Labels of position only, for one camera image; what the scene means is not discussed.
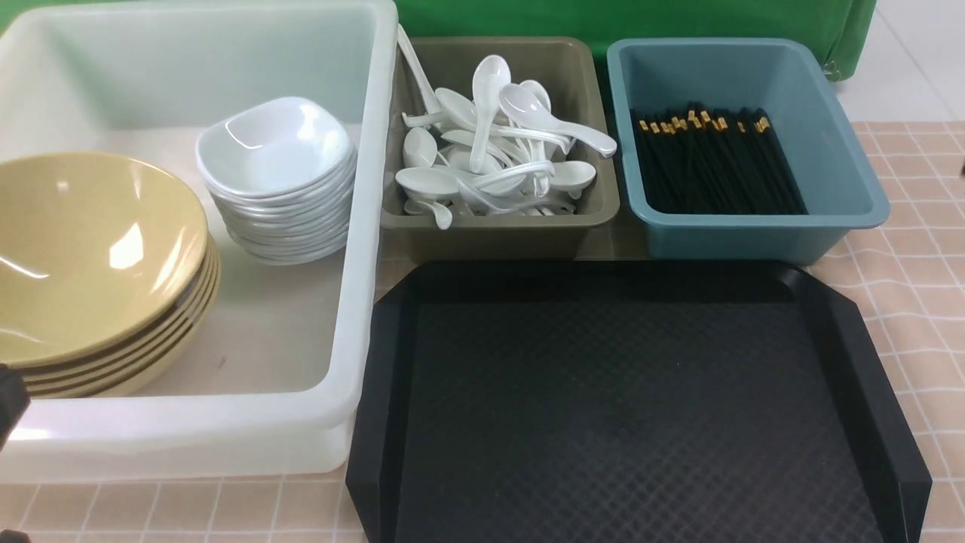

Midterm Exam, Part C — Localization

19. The green cloth backdrop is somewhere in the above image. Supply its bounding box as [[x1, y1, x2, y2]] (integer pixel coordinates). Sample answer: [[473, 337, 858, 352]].
[[0, 0, 878, 82]]

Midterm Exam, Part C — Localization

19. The white square sauce dish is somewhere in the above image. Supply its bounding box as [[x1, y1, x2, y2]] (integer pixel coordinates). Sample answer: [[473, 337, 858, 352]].
[[195, 97, 357, 199]]

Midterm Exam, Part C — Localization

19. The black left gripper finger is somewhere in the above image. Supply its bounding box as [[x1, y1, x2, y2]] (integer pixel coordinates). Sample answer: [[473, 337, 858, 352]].
[[0, 364, 31, 449]]

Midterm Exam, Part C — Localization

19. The pink checkered tablecloth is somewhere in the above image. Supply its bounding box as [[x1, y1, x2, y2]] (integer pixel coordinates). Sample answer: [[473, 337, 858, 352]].
[[2, 121, 964, 542]]

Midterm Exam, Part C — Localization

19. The teal plastic chopstick bin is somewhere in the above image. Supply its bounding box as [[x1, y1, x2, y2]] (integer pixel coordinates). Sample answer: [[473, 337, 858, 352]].
[[607, 38, 890, 265]]

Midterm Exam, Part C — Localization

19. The pile of black chopsticks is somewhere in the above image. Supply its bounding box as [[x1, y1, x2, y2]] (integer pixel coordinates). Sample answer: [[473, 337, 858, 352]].
[[630, 102, 809, 216]]

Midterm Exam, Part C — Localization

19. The yellow noodle bowl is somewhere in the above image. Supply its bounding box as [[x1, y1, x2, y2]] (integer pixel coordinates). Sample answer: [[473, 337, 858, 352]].
[[1, 152, 208, 368]]

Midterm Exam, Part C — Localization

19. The olive plastic spoon bin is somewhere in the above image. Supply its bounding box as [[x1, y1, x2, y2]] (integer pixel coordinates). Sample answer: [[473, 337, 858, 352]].
[[381, 35, 620, 262]]

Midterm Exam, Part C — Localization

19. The white ceramic soup spoon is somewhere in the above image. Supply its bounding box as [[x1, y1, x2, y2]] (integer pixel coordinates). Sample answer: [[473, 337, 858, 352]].
[[499, 84, 618, 158]]

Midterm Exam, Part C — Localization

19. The stack of white dishes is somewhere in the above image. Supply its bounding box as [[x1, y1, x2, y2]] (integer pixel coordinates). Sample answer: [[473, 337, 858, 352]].
[[203, 150, 358, 265]]

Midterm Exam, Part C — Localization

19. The black plastic serving tray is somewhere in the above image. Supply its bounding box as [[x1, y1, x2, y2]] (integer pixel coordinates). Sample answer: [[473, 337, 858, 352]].
[[345, 261, 932, 542]]

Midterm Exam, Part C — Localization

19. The pile of white spoons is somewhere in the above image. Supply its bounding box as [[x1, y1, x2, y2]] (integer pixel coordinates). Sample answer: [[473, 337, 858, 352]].
[[395, 28, 604, 230]]

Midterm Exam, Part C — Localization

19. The large white plastic tub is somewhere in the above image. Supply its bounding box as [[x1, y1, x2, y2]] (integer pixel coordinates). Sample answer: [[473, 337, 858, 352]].
[[2, 1, 397, 483]]

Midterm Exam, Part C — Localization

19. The stack of yellow bowls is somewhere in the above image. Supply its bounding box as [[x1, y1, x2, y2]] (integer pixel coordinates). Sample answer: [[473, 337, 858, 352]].
[[2, 219, 221, 399]]

